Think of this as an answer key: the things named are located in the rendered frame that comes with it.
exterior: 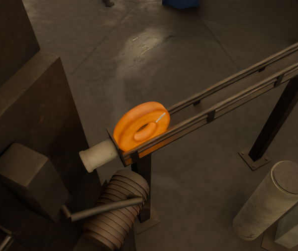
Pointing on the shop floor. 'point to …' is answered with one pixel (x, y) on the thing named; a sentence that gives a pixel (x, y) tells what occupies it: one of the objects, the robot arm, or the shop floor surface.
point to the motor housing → (109, 232)
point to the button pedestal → (292, 227)
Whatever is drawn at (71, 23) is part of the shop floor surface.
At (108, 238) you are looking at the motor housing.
